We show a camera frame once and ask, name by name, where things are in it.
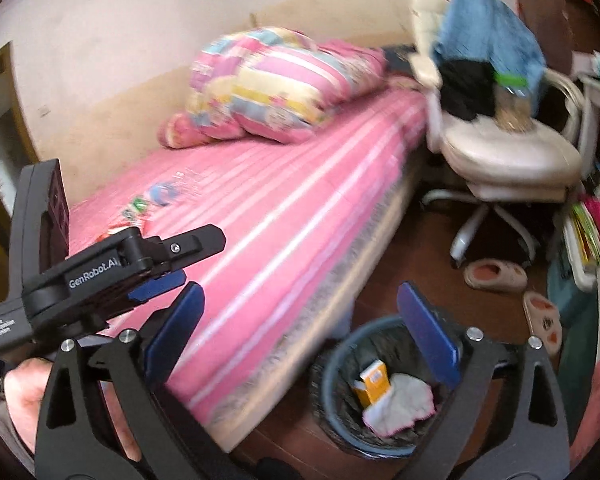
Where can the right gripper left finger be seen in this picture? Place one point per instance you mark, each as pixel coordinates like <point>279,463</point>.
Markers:
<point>76,437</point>

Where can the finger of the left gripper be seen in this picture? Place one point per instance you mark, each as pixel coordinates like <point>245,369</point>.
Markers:
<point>157,286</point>
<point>190,247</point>

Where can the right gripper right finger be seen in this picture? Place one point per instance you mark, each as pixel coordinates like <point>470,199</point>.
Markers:
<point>527,437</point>

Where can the blue trash bin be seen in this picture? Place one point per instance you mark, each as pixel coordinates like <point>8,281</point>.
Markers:
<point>337,410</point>

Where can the left hand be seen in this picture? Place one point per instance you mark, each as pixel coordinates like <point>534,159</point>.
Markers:
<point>24,389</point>

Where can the pink fabric bag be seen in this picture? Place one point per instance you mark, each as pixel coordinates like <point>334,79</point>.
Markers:
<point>589,430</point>

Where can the pink pillow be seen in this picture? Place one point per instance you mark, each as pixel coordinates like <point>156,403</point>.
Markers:
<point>180,132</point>

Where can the pink striped bed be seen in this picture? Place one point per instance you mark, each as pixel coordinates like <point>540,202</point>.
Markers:
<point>305,225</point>

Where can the beige bear face slipper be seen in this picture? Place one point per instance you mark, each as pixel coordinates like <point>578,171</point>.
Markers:
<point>543,320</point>

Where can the teal storage box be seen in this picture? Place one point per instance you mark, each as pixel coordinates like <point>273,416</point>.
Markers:
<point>578,315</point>

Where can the white storage rack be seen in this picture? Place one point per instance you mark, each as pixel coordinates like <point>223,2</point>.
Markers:
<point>585,282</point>

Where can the orange carton box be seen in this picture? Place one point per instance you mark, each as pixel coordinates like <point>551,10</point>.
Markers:
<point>372,383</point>

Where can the beige slipper near chair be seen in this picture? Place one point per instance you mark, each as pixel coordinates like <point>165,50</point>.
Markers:
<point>496,275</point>

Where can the colourful folded quilt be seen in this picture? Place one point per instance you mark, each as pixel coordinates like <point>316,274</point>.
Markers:
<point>277,83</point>

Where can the stack of colourful books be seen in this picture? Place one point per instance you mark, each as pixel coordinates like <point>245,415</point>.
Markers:
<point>587,236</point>

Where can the white office chair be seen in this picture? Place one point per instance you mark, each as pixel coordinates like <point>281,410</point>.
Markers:
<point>542,166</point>

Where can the black clothing on chair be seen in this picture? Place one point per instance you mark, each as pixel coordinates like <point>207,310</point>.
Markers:
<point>467,89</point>

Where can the green lid glass jar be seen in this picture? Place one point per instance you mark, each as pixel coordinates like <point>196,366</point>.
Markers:
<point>512,103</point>

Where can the blue towel on chair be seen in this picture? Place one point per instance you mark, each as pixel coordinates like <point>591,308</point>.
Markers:
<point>488,31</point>

